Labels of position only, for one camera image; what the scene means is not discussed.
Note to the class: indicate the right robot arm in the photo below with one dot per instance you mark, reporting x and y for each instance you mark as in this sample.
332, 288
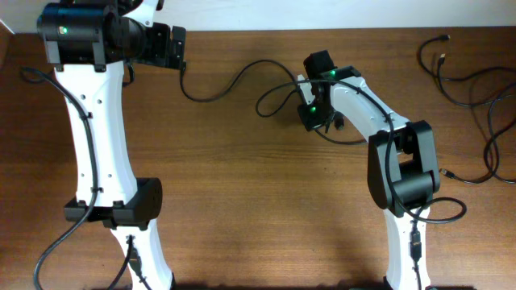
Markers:
402, 164

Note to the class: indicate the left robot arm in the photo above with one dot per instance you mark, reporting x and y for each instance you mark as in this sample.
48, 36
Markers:
91, 46

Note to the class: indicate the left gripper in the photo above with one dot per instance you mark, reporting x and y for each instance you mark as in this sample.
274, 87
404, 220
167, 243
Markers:
177, 47

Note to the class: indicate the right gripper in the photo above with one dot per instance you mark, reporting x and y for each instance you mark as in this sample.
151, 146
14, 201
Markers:
308, 114

